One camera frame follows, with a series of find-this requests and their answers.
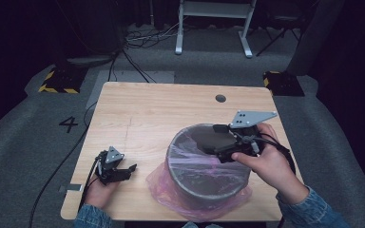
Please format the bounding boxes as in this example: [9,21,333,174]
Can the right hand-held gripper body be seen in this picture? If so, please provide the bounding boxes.
[217,109,279,164]

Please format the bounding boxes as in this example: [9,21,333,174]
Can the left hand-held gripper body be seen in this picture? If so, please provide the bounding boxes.
[93,145,126,186]

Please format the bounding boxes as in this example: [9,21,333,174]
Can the green plastic bin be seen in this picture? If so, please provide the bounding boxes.
[164,123,253,202]

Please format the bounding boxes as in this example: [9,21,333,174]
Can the pink plastic bag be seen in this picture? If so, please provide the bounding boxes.
[144,123,254,223]

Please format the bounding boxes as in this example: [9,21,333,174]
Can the person's left hand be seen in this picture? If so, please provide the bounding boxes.
[84,180,121,211]

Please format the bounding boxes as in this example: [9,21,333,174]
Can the person's right hand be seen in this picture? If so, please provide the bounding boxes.
[230,123,310,206]

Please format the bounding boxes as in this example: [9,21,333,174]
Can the grey tape strip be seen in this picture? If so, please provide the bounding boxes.
[58,182,85,194]

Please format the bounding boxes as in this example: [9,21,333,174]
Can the black yellow striped stand base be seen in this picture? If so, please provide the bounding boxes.
[38,65,88,95]
[262,70,306,97]

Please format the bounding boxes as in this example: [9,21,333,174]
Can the person's denim knees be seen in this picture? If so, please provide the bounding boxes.
[182,221,226,228]

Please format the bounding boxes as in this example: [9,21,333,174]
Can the black folding tripod legs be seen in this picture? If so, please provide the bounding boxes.
[255,17,302,58]

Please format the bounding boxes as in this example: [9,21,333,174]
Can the left hand-held gripper black cable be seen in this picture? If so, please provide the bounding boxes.
[78,156,102,211]

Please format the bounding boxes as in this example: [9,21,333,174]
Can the hand-held gripper black cable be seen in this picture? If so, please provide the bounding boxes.
[78,156,102,211]
[256,132,298,176]

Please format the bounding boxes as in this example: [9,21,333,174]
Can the right hand-held gripper black cable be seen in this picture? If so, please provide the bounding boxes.
[256,132,298,176]

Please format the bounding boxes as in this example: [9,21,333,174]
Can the long black floor cable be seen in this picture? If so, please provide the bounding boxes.
[28,101,99,228]

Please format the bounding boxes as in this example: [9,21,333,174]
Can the bundle of floor cables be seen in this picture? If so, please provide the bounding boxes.
[123,22,184,50]

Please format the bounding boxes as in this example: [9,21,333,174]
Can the white metal stand frame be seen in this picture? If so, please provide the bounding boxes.
[174,0,258,59]

